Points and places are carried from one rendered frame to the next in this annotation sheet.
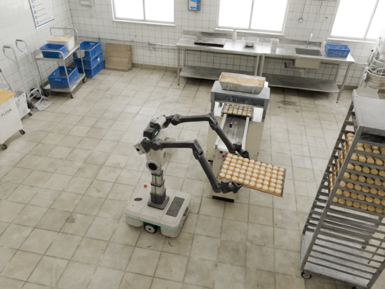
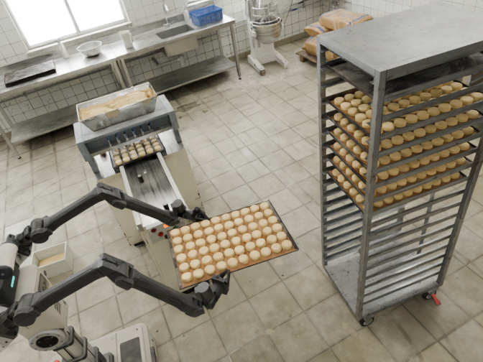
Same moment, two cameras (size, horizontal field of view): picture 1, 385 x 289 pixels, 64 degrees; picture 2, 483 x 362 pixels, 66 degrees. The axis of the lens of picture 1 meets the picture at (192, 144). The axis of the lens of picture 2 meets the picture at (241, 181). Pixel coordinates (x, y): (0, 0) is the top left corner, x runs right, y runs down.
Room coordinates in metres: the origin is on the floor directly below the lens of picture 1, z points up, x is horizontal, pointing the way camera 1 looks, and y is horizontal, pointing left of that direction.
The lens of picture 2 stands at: (0.99, -0.06, 2.43)
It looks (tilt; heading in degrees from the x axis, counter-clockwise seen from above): 39 degrees down; 332
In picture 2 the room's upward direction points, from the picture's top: 11 degrees counter-clockwise
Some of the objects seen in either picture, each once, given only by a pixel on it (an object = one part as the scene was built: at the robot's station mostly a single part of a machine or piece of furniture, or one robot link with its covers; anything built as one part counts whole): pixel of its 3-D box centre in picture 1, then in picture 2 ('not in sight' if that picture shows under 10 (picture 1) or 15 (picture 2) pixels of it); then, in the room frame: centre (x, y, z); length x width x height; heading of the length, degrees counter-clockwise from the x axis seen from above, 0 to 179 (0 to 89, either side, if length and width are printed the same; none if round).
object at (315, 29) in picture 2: not in sight; (330, 26); (5.06, -4.27, 0.47); 0.72 x 0.42 x 0.17; 81
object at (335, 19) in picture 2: not in sight; (344, 20); (4.75, -4.23, 0.62); 0.72 x 0.42 x 0.17; 177
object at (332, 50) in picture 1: (336, 50); (206, 15); (5.97, -2.72, 0.95); 0.40 x 0.30 x 0.14; 83
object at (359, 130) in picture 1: (325, 210); (366, 229); (1.79, -1.14, 0.97); 0.03 x 0.03 x 1.70; 73
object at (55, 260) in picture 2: (165, 144); (52, 261); (3.85, 0.41, 0.08); 0.30 x 0.22 x 0.16; 72
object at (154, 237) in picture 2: (228, 155); (167, 228); (2.75, -0.41, 0.77); 0.24 x 0.04 x 0.14; 78
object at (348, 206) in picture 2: (349, 207); (368, 199); (2.10, -1.55, 0.69); 0.64 x 0.03 x 0.03; 73
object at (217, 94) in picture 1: (239, 101); (130, 136); (3.60, -0.59, 1.01); 0.72 x 0.33 x 0.34; 78
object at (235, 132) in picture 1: (229, 158); (167, 226); (3.10, -0.48, 0.45); 0.70 x 0.34 x 0.90; 168
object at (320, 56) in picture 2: (324, 176); (323, 179); (2.22, -1.27, 0.97); 0.03 x 0.03 x 1.70; 73
